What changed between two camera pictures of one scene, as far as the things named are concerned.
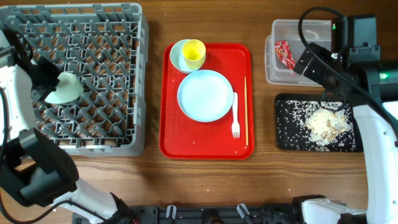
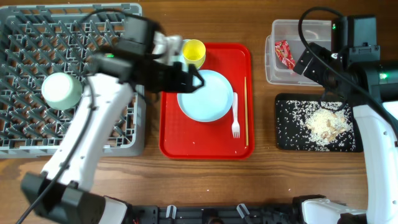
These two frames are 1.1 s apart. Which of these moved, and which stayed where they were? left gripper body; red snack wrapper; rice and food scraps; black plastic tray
Moved: left gripper body
Stayed: black plastic tray; red snack wrapper; rice and food scraps
